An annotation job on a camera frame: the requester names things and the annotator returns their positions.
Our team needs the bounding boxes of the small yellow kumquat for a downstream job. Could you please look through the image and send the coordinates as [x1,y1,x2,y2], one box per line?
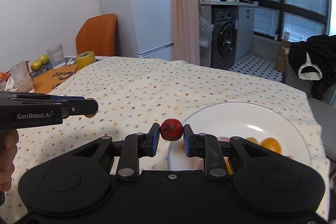
[84,98,97,118]

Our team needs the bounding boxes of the dark red small fruit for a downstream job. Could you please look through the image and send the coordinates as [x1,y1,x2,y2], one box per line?
[160,118,183,141]

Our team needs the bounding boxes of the small orange kumquat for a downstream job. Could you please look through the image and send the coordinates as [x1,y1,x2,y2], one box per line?
[247,137,258,144]

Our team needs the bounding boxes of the large orange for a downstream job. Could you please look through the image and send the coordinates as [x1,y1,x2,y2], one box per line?
[260,138,282,154]

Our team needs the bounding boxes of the kitchen counter cabinet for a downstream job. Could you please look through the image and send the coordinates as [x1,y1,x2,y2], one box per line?
[200,0,258,70]

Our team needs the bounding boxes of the person left hand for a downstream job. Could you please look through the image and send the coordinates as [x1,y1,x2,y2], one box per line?
[0,129,19,192]

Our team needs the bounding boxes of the orange cat placemat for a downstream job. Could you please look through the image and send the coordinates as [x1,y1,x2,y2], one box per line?
[33,64,78,94]

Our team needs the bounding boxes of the frosted plastic cup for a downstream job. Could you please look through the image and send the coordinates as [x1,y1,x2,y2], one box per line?
[9,61,35,93]

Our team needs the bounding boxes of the green apple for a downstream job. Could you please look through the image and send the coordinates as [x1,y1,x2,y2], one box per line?
[39,54,50,65]
[30,60,43,72]

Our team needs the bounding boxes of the clear drinking glass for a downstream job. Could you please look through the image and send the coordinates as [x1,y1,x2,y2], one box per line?
[47,44,66,69]

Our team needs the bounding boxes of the white blue-rimmed plate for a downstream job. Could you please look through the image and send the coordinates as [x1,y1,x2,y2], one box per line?
[183,102,312,166]

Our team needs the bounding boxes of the yellow tape roll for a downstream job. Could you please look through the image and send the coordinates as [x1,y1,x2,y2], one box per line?
[75,51,96,70]

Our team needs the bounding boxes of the floral white tablecloth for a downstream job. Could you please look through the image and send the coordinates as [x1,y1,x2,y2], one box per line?
[1,57,330,223]

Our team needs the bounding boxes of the orange chair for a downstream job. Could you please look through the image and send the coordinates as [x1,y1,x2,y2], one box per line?
[75,14,117,56]

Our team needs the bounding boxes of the cardboard box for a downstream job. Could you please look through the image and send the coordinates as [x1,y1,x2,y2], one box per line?
[276,40,291,73]

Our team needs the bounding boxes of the grey upholstered chair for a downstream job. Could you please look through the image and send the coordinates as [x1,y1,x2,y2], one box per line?
[308,86,335,161]

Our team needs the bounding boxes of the grey washing machine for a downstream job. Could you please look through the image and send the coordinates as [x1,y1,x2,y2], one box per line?
[211,6,238,70]

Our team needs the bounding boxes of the pink curtain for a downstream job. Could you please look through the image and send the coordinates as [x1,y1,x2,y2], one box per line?
[172,0,200,65]

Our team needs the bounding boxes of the black jacket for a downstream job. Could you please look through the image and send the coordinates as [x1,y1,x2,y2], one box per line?
[288,35,335,100]

